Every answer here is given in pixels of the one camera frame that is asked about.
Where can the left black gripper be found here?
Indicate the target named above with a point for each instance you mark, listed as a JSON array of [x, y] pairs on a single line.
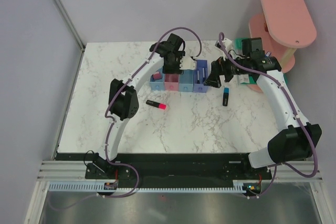
[[176, 70]]

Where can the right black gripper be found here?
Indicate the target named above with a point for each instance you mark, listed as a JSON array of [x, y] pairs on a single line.
[[218, 67]]

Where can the purple storage bin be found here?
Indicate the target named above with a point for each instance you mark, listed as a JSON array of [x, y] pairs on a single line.
[[200, 88]]

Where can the blue cap black highlighter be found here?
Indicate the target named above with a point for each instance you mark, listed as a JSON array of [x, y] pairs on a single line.
[[225, 96]]

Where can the black tip whiteboard marker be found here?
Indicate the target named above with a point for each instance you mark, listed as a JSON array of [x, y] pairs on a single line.
[[197, 74]]

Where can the pink storage bin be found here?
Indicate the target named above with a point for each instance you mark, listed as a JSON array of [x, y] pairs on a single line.
[[171, 82]]

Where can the pink eraser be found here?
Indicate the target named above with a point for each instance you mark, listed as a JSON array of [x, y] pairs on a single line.
[[157, 76]]

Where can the light blue storage bin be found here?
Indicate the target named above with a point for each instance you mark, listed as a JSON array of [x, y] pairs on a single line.
[[186, 81]]

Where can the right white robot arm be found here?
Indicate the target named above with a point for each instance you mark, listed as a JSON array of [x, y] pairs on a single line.
[[297, 137]]

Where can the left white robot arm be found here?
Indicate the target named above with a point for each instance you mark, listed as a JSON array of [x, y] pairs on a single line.
[[123, 96]]

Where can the green book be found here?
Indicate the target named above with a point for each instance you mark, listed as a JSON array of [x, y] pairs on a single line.
[[241, 51]]

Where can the pink cap black highlighter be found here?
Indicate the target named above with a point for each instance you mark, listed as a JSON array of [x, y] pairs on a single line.
[[156, 104]]

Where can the pink two-tier wooden shelf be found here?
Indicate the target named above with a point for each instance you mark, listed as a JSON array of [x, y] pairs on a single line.
[[284, 26]]

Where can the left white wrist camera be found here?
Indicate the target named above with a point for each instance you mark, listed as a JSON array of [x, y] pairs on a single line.
[[188, 63]]

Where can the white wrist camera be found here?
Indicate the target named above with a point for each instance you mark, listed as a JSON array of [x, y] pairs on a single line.
[[228, 44], [188, 63]]

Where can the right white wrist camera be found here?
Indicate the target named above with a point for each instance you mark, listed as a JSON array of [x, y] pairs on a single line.
[[228, 44]]

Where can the white slotted cable duct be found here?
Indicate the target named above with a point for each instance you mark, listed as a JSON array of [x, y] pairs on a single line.
[[104, 187]]

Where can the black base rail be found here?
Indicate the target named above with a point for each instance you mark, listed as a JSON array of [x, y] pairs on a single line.
[[175, 170]]

